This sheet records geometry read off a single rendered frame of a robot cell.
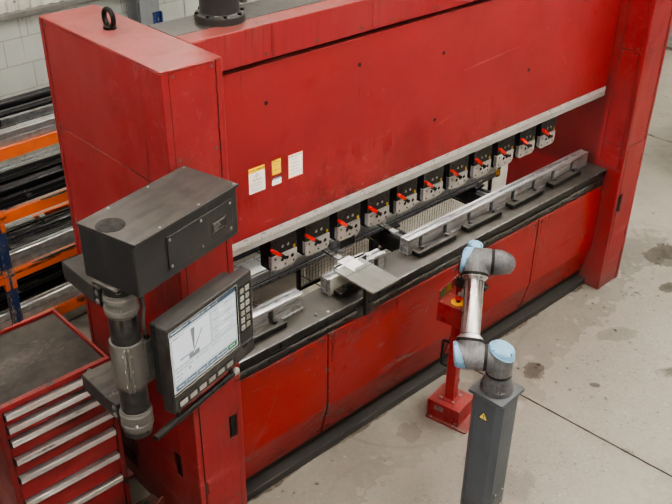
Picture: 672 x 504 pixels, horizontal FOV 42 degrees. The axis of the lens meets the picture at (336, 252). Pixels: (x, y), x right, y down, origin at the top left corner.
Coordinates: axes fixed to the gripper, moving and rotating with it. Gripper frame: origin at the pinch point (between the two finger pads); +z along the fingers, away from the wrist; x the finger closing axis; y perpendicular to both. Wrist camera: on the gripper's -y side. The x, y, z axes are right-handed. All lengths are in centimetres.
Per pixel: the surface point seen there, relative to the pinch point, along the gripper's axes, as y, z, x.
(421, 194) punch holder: 39, -45, -6
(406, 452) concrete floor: -2, 73, 45
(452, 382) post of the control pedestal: -4.0, 48.6, 7.9
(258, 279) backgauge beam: 80, -14, 73
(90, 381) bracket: 59, -43, 193
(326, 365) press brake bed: 37, 18, 71
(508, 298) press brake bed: 6, 45, -77
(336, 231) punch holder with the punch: 50, -46, 53
